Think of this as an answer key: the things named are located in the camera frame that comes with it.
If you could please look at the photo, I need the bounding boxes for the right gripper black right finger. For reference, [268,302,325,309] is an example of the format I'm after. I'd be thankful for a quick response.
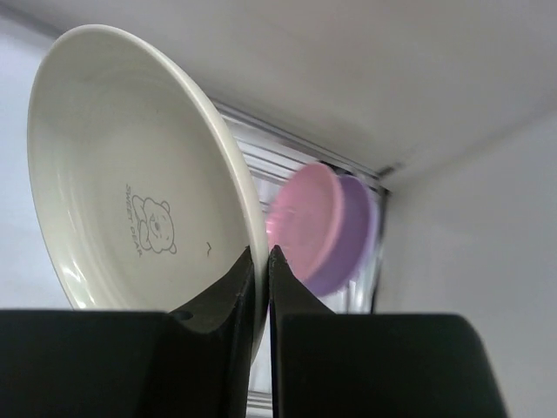
[268,248,507,417]

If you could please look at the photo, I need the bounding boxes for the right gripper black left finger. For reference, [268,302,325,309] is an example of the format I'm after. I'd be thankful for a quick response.
[1,252,255,417]

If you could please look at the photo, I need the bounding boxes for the purple plate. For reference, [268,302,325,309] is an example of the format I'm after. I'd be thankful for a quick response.
[306,175,379,296]

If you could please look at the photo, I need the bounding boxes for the pink plate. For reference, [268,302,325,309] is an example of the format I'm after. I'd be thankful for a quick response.
[265,163,345,282]

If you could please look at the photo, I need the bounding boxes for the cream plate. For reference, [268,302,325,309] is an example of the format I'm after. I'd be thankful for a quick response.
[27,24,269,347]

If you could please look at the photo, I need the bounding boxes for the metal wire dish rack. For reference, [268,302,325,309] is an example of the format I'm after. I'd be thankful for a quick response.
[218,104,386,417]

